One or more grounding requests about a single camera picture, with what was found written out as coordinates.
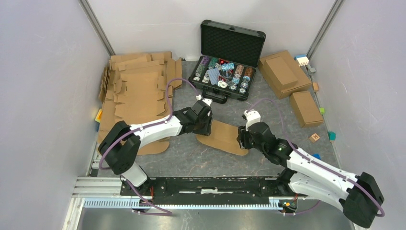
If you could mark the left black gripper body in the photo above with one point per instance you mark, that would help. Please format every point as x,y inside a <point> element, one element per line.
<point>203,126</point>

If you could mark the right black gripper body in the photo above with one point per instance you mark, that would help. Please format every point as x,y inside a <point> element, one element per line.
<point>246,140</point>

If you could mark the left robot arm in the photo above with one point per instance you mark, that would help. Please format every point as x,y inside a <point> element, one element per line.
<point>120,147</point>

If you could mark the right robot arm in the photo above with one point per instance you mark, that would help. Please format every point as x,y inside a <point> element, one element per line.
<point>358,196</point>

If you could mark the small folded cardboard box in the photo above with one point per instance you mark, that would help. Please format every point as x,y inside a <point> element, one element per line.
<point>305,109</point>

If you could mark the large folded cardboard box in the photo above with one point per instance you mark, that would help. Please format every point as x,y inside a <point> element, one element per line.
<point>303,84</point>

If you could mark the wooden letter H cube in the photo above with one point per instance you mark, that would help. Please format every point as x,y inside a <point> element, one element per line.
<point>314,137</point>

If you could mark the stack of flat cardboard blanks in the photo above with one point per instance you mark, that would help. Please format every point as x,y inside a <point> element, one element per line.
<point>133,88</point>

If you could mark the black poker chip case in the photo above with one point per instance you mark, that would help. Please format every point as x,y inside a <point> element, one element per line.
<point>227,65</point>

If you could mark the teal cube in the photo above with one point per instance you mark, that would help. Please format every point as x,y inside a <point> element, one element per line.
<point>331,135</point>

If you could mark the small wooden cube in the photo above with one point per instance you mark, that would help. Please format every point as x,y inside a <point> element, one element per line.
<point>315,87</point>

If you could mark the blue white toy block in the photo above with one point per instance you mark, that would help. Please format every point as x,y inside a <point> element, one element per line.
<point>301,60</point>

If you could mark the orange yellow block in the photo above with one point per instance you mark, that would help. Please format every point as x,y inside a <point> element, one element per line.
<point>97,119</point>

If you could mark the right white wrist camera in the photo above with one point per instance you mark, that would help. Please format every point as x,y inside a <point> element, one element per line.
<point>251,117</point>

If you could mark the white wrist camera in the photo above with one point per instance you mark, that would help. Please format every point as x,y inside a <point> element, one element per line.
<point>205,100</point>
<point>251,117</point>

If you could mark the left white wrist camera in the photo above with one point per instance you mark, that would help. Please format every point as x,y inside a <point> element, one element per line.
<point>205,100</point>

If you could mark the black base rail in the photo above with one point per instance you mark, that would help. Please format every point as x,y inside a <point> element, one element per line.
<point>249,190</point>

